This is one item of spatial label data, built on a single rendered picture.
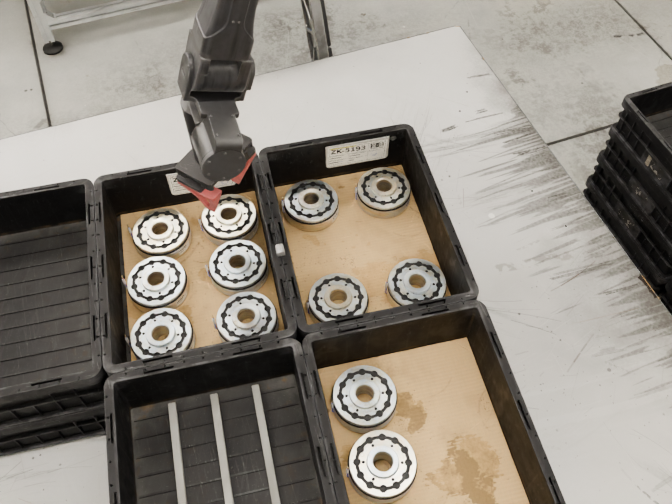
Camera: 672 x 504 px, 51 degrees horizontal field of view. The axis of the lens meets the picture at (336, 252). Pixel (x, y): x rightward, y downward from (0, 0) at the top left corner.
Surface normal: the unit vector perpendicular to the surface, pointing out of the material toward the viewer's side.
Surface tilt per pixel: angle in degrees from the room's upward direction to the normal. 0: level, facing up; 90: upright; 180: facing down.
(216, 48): 92
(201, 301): 0
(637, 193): 90
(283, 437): 0
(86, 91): 0
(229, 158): 91
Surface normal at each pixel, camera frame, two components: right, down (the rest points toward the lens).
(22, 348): 0.00, -0.56
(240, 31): 0.34, 0.79
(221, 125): 0.34, -0.55
